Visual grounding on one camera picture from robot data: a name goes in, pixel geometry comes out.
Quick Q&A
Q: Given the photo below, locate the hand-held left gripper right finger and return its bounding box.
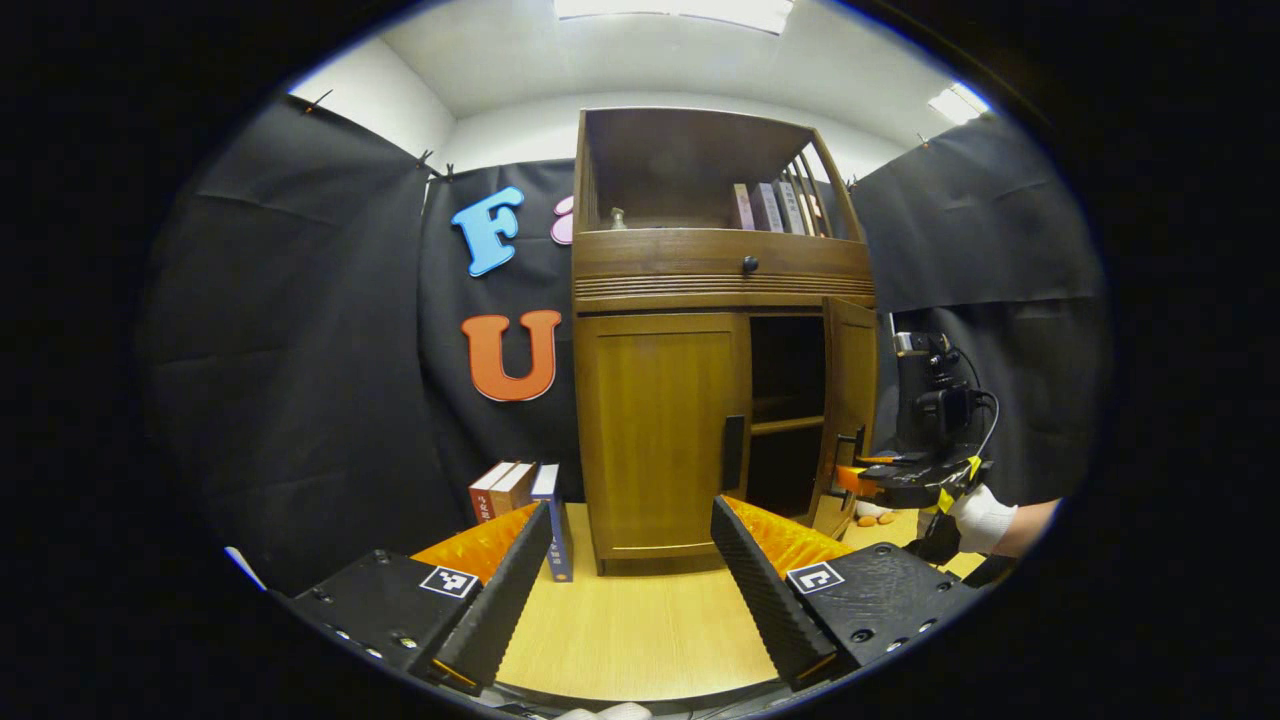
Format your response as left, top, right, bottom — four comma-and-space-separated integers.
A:
710, 494, 983, 692

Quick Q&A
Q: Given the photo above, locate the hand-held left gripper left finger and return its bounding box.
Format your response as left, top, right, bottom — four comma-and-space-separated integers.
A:
270, 500, 554, 697

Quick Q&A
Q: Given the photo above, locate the wooden shoe cabinet door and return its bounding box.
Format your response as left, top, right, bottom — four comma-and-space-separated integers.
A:
810, 297, 880, 542
575, 312, 754, 561

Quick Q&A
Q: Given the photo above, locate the wooden double-door shoe cabinet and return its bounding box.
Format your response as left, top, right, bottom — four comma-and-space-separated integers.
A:
572, 107, 881, 577

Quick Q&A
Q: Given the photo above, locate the blue book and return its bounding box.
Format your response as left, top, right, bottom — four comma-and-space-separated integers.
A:
530, 463, 575, 584

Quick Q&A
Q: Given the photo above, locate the red and white book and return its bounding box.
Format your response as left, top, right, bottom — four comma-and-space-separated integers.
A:
468, 461, 518, 524

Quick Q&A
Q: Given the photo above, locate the brown book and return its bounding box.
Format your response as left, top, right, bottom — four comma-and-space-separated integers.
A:
489, 461, 539, 518

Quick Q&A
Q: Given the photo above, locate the small ceiling light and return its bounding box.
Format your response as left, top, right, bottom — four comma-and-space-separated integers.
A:
926, 82, 992, 127

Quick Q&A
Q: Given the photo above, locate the black backdrop cloth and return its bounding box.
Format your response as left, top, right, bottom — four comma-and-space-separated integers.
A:
135, 95, 1111, 596

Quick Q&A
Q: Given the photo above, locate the large ceiling light panel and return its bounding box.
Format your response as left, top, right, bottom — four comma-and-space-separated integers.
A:
553, 0, 797, 37

